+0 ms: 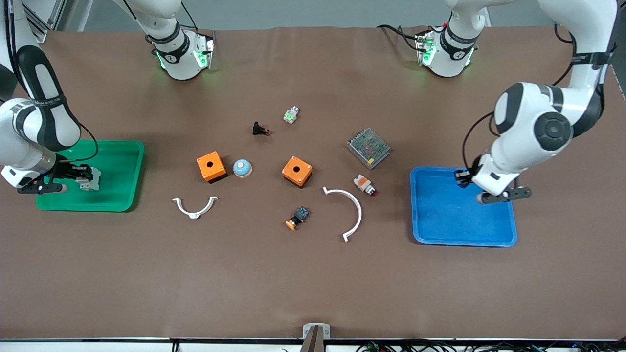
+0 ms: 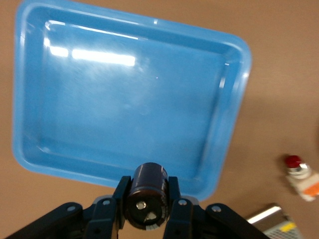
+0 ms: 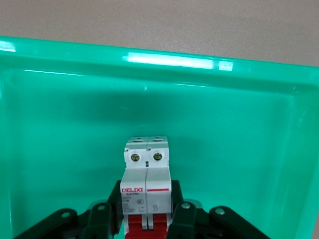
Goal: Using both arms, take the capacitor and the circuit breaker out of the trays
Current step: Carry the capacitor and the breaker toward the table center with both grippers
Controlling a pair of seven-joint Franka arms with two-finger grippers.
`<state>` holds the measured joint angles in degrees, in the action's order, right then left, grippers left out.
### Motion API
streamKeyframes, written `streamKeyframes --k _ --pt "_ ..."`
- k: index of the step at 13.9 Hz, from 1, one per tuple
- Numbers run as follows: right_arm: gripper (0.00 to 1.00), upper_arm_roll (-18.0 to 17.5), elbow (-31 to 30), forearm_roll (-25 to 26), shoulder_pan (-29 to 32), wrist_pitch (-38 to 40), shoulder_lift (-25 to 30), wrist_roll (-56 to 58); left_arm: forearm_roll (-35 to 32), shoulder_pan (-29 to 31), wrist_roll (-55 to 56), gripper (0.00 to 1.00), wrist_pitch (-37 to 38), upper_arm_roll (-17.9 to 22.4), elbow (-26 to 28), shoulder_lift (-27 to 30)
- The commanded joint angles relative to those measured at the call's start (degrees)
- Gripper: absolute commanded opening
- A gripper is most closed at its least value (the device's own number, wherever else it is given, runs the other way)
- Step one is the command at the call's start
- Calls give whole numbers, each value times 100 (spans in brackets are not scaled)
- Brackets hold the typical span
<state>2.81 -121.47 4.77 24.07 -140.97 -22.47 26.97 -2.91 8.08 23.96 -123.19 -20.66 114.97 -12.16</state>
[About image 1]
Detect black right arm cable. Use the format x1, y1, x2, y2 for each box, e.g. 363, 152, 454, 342
4, 0, 99, 163

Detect aluminium frame profile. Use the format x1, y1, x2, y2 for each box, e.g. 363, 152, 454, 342
20, 0, 69, 32

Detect black base cables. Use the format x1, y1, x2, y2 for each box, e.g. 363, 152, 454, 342
377, 23, 426, 52

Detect large white pipe clamp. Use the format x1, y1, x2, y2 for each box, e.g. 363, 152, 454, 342
322, 186, 363, 243

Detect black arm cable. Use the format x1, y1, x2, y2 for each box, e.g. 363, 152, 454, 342
462, 111, 500, 171
4, 0, 99, 163

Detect green plastic tray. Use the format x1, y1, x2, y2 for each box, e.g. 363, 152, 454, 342
36, 140, 146, 213

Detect orange button enclosure box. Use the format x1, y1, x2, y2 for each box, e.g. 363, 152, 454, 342
281, 155, 313, 188
197, 151, 228, 184

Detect yellow mushroom push button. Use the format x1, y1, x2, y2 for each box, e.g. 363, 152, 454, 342
285, 206, 310, 231

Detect blue plastic tray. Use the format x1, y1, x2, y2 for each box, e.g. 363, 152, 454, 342
410, 166, 518, 247

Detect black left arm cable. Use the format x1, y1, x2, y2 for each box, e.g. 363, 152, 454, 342
462, 111, 500, 171

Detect metal mesh power supply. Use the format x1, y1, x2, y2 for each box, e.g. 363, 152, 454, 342
347, 128, 392, 170

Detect small white pipe clamp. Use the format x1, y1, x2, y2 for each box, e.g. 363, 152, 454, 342
172, 196, 219, 220

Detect red button white orange body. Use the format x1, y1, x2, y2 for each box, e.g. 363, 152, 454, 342
353, 174, 378, 197

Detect white red circuit breaker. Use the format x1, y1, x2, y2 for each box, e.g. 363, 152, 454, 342
77, 168, 102, 192

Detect grey metal bracket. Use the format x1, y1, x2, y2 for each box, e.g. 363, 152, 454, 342
301, 323, 332, 352

